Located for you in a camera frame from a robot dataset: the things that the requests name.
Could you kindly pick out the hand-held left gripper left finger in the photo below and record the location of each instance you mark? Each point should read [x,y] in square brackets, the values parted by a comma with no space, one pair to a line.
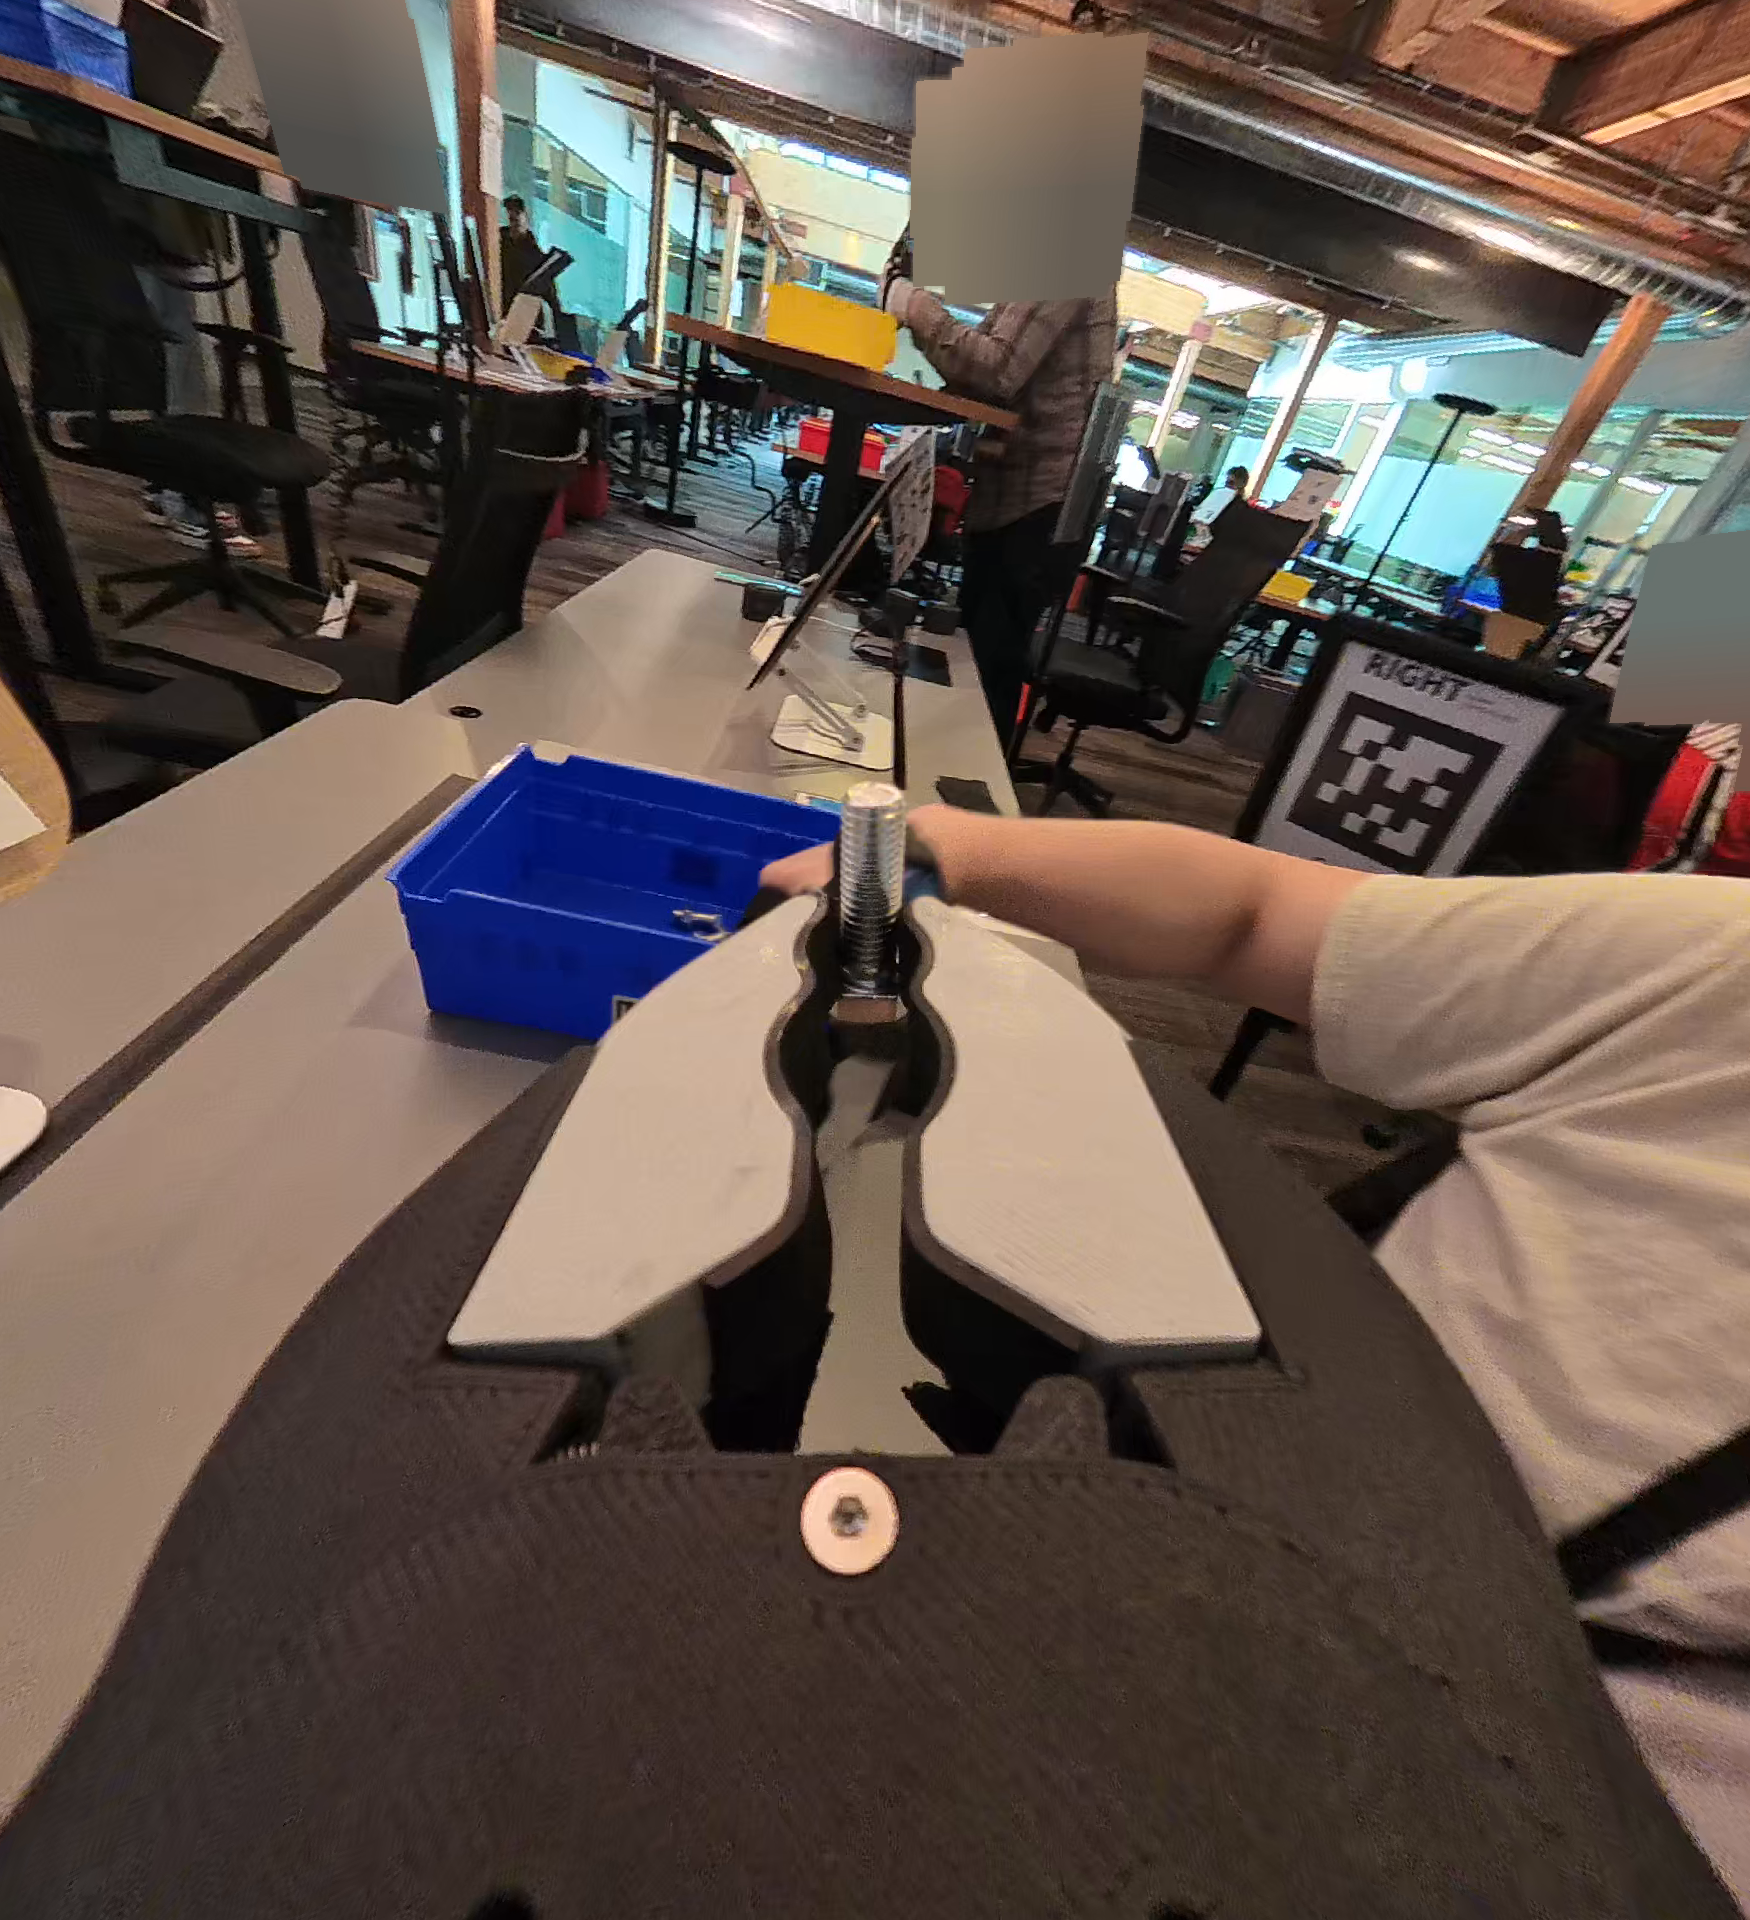
[635,1171]

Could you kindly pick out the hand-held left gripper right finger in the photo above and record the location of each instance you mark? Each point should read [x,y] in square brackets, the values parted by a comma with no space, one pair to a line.
[1071,1184]

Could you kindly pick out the blue plastic bin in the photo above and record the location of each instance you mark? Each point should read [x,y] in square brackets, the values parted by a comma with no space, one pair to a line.
[514,917]

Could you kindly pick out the steel bolt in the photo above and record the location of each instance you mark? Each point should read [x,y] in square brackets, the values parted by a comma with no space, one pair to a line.
[871,869]

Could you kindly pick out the person's right forearm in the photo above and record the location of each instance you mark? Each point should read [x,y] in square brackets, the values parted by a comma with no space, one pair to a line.
[1161,917]

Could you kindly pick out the black office chair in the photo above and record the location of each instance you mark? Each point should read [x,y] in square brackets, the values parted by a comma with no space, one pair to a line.
[492,570]
[1115,676]
[200,450]

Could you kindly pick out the framed black-and-white marker sign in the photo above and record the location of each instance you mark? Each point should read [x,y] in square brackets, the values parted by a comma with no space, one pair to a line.
[1416,766]

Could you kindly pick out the black board on clear stand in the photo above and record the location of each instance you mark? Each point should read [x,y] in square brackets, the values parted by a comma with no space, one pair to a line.
[837,578]

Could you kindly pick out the yellow plastic bin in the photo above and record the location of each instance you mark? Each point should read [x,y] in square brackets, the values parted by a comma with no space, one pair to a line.
[832,324]

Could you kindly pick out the black floor lamp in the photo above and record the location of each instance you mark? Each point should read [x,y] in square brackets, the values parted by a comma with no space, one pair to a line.
[1463,408]

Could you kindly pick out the dark standing desk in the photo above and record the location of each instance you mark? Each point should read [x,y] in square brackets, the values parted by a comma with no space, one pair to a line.
[200,172]

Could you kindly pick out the blue storage crate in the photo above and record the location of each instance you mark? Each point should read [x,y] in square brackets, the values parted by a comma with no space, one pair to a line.
[4,36]

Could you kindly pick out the silver ventilation duct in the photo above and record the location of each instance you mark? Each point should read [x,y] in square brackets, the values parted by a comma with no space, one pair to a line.
[1566,255]

